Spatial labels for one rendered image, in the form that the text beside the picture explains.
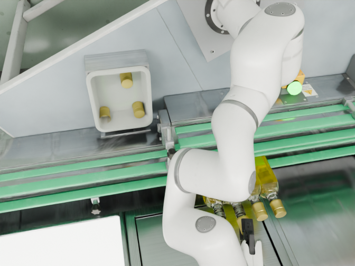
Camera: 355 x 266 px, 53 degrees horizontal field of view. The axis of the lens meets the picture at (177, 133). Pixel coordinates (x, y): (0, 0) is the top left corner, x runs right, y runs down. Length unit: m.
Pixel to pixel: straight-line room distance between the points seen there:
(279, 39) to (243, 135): 0.18
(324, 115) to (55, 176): 0.86
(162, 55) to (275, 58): 0.49
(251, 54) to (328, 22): 0.62
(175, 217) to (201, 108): 0.52
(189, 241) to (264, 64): 0.33
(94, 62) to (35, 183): 0.40
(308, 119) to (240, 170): 0.63
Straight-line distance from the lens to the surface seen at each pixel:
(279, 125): 1.13
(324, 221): 1.32
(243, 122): 0.62
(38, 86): 1.11
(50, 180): 1.12
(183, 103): 1.13
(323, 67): 1.33
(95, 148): 1.14
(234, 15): 0.90
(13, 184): 1.15
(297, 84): 1.18
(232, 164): 0.58
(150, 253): 1.13
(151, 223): 1.18
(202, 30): 1.01
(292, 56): 0.76
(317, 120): 1.18
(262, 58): 0.63
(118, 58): 1.01
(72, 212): 1.28
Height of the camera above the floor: 1.63
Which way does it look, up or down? 43 degrees down
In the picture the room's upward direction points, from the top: 164 degrees clockwise
